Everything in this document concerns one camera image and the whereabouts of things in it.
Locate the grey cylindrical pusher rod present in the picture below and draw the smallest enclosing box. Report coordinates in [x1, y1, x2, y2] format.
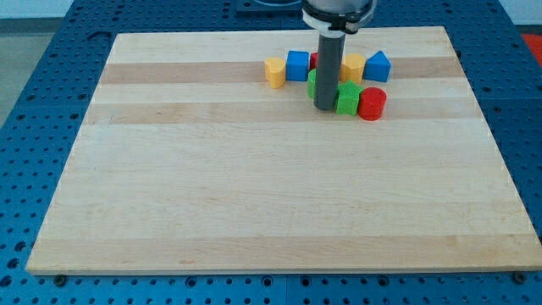
[313, 35, 346, 111]

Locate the green circle block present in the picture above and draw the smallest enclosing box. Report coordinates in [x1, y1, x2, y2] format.
[307, 69, 317, 99]

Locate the red star block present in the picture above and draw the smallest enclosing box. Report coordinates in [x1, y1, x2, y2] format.
[309, 53, 318, 70]

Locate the green star block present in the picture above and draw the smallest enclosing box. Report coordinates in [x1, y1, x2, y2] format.
[335, 80, 363, 115]

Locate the yellow hexagon block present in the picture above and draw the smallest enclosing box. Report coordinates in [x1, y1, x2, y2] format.
[340, 53, 366, 83]

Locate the blue cube block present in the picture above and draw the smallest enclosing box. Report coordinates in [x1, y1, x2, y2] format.
[286, 50, 309, 81]

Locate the blue triangle block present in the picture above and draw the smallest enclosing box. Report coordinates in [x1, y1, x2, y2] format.
[363, 51, 392, 82]

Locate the yellow heart block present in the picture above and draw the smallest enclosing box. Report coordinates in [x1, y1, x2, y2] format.
[264, 58, 286, 89]

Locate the red cylinder block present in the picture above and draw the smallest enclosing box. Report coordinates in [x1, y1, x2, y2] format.
[357, 87, 387, 121]

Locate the light wooden board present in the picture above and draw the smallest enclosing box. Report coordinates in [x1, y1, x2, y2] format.
[26, 26, 541, 275]

